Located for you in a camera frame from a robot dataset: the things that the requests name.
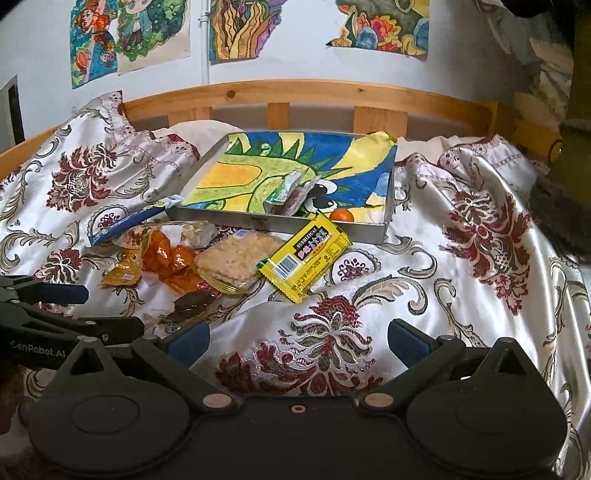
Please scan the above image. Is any green cartoon wall poster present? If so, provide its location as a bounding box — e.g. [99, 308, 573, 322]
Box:
[115, 0, 192, 75]

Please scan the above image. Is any grey shallow tray box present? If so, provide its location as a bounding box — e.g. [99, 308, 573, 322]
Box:
[165, 130, 399, 244]

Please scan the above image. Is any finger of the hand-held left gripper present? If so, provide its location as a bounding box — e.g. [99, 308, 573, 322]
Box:
[0, 275, 89, 306]
[14, 305, 146, 346]

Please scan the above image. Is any colourful flower wall poster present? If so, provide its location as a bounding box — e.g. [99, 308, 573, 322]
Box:
[325, 0, 431, 60]

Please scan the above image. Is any white wall pipe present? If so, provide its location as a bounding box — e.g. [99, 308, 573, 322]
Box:
[199, 0, 211, 86]

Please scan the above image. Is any olive green cloth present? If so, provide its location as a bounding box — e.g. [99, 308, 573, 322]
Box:
[556, 14, 591, 185]

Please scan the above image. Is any dark fuzzy cloth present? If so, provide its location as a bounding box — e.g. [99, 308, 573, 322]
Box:
[529, 173, 591, 261]

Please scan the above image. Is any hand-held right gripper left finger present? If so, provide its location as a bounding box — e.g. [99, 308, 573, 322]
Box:
[58, 318, 243, 414]

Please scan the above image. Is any green and white snack packet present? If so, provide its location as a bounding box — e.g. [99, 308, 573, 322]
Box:
[265, 171, 306, 215]

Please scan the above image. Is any orange candy bag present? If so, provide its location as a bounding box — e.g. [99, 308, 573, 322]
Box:
[141, 228, 198, 294]

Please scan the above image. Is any yellow snack packet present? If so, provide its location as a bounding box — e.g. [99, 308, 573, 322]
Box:
[259, 213, 352, 303]

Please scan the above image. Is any dinosaur drawing paper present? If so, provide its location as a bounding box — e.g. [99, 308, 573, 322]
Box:
[182, 131, 398, 223]

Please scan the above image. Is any dark wall frame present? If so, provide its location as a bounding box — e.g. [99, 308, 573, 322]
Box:
[0, 75, 25, 145]

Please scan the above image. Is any clear popcorn packet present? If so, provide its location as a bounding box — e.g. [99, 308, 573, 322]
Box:
[120, 220, 218, 252]

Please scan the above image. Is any dark brown snack packet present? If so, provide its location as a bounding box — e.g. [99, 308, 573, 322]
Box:
[161, 291, 222, 325]

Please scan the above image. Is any small yellow wrapped candy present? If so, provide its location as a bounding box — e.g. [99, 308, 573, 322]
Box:
[100, 251, 141, 289]

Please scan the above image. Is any clear rice cracker packet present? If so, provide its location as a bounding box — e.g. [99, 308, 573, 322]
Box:
[194, 231, 284, 295]

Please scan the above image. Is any blue and white packet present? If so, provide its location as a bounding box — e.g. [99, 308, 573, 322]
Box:
[85, 194, 185, 247]

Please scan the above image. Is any blue cartoon wall poster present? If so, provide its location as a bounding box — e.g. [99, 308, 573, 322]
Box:
[69, 0, 122, 89]

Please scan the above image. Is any white pillow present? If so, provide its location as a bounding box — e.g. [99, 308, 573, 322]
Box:
[396, 136, 467, 160]
[154, 121, 234, 154]

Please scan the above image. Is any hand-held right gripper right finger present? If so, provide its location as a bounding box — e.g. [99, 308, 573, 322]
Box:
[353, 318, 536, 414]

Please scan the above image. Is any orange striped wall poster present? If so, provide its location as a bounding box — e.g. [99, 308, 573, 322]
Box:
[209, 0, 289, 63]

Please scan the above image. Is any pale patterned curtain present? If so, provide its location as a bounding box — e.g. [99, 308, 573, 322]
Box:
[480, 0, 578, 139]

